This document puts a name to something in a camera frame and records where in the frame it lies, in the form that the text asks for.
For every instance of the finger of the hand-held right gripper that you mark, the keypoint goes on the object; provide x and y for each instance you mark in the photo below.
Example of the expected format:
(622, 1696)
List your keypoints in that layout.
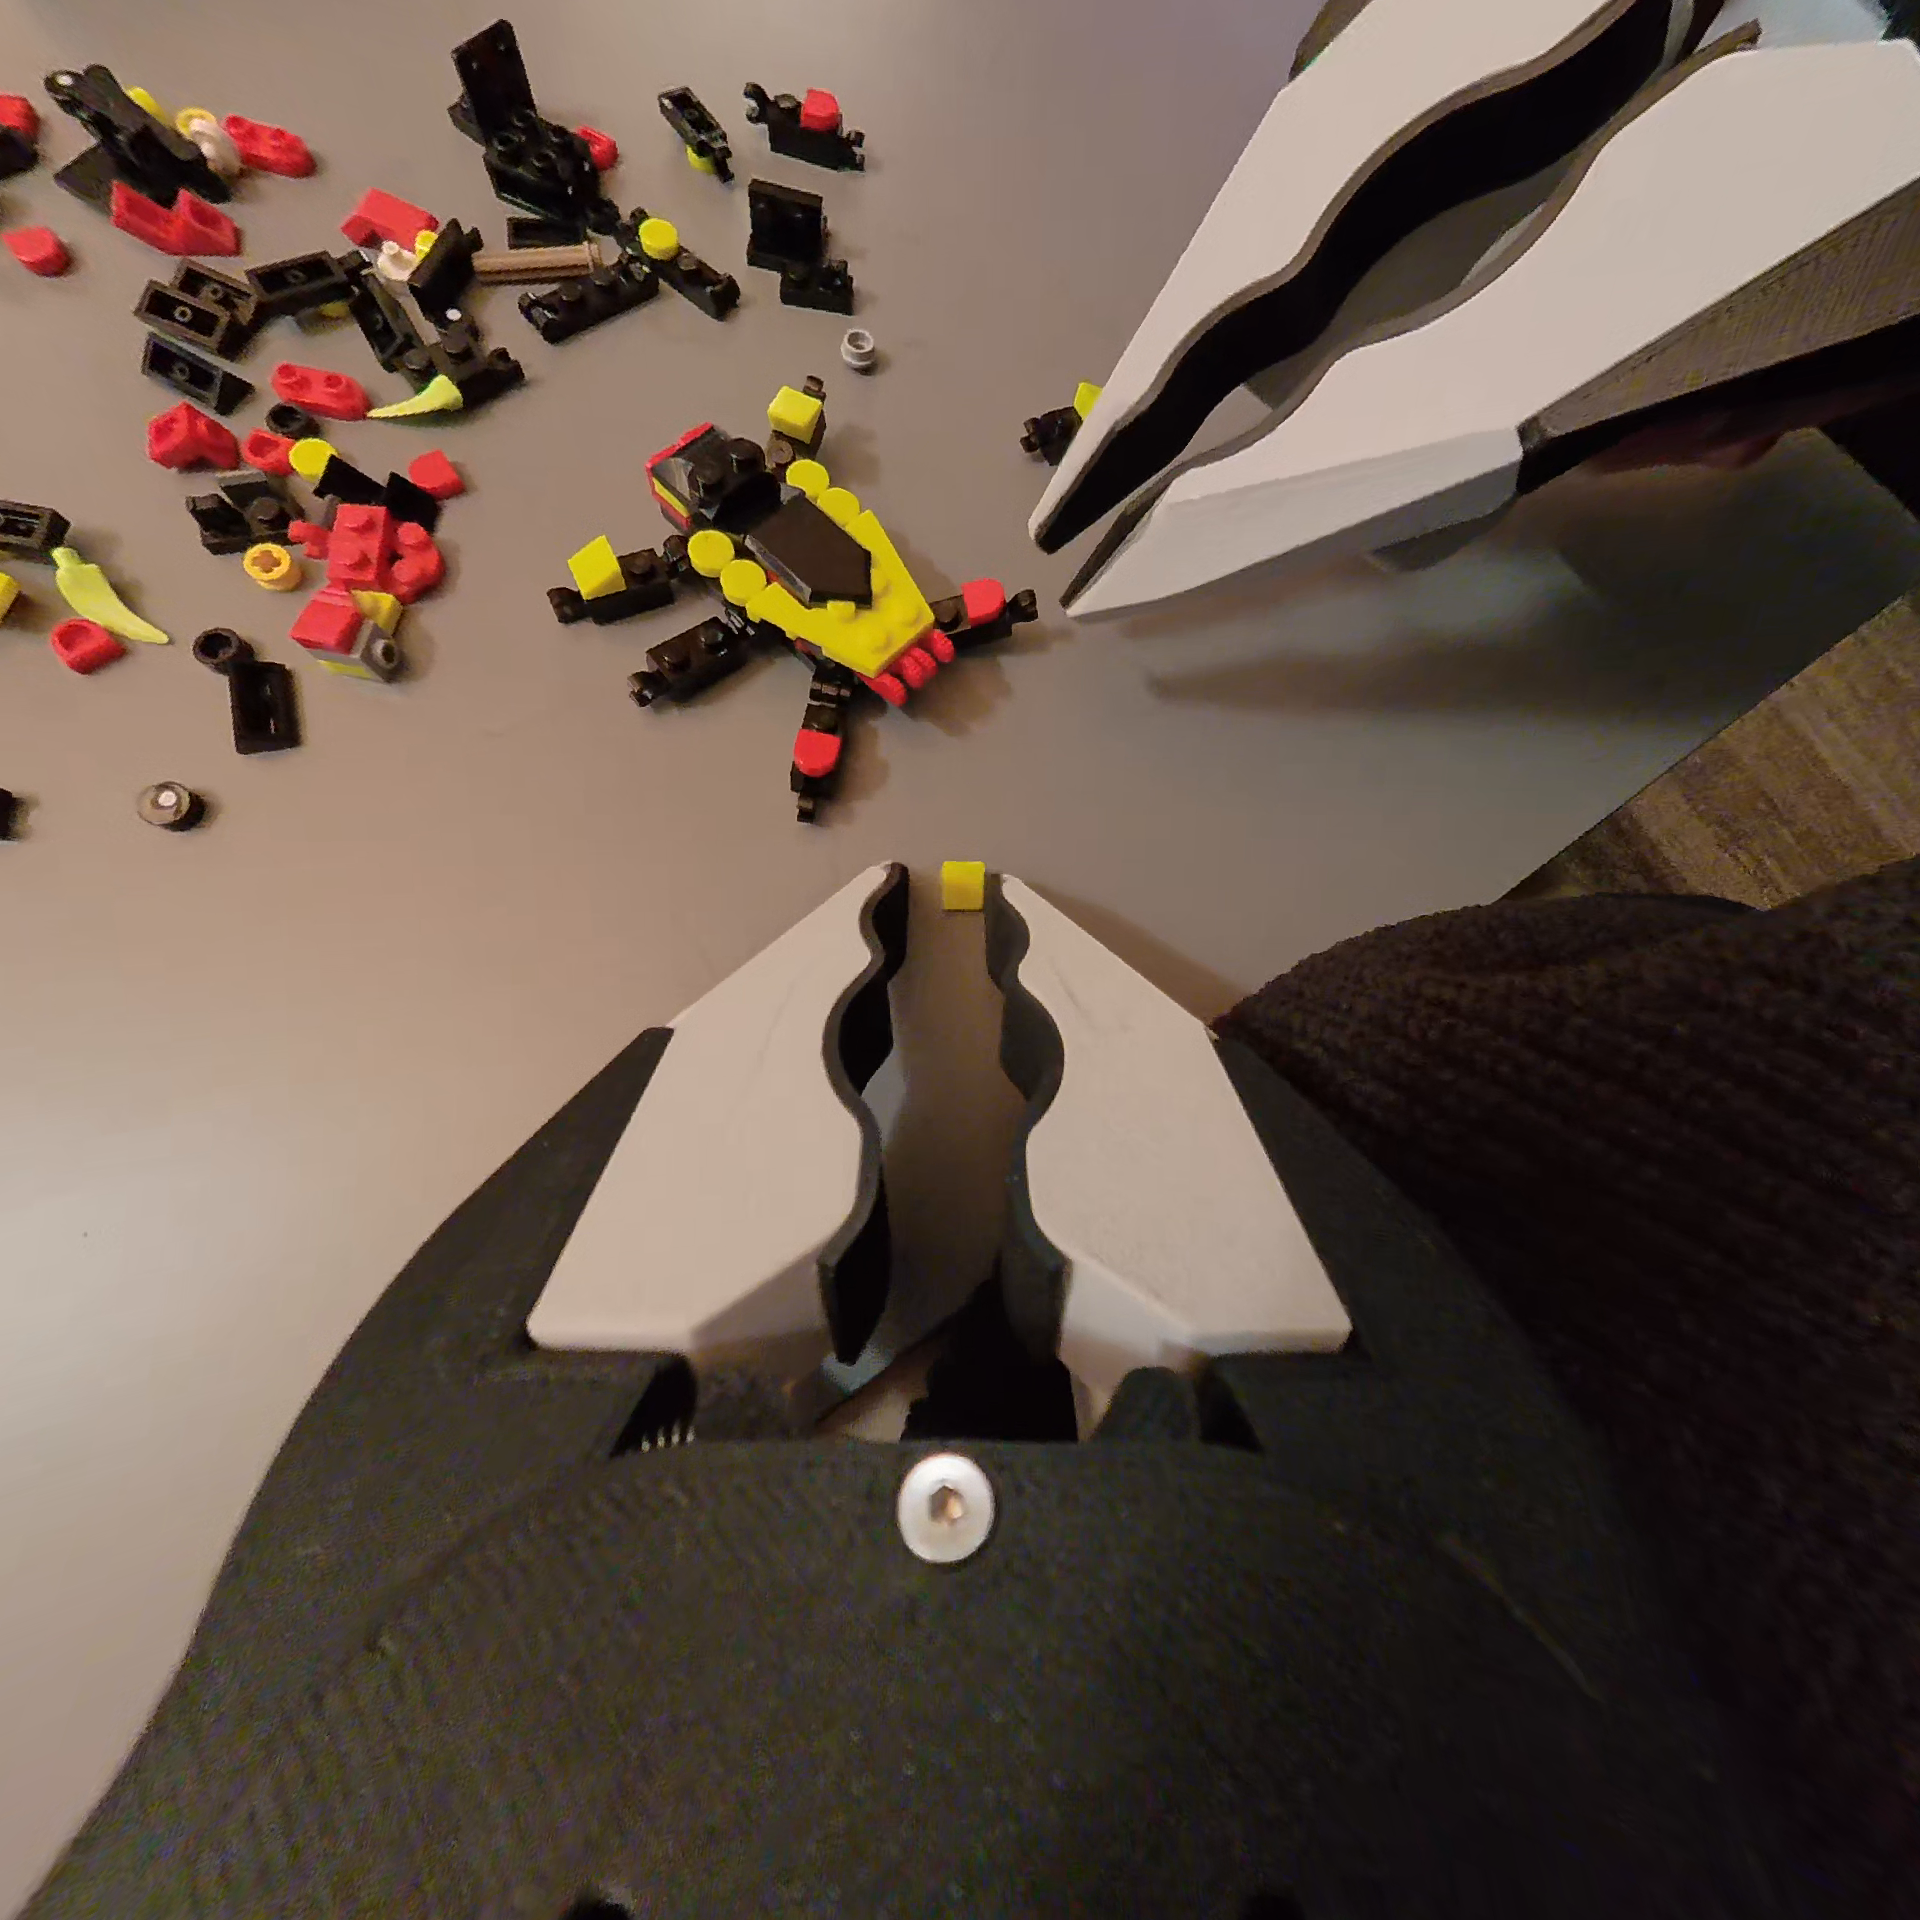
(1576, 329)
(1319, 195)

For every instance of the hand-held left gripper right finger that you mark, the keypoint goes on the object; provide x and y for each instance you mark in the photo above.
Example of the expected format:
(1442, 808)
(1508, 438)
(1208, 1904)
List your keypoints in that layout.
(1185, 1200)

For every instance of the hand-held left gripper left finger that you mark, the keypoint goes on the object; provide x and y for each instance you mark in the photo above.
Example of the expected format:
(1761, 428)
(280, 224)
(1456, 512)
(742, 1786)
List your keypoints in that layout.
(704, 1200)

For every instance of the small yellow lego slope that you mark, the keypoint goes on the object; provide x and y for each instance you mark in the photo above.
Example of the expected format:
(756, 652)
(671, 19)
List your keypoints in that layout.
(962, 884)

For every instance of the black yellow lego spider model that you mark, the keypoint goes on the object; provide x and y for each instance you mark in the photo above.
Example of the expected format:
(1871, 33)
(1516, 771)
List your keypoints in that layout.
(868, 615)

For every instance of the pile of lego pieces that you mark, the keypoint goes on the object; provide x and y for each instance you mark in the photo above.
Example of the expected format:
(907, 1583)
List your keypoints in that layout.
(190, 438)

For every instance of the black yellow lego leg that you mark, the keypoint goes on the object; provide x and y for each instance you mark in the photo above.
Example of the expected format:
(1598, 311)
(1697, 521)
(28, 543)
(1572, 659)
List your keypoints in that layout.
(1046, 432)

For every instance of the grey round lego stud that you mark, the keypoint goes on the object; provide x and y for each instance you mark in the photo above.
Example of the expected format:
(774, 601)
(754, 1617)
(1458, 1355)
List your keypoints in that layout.
(859, 351)

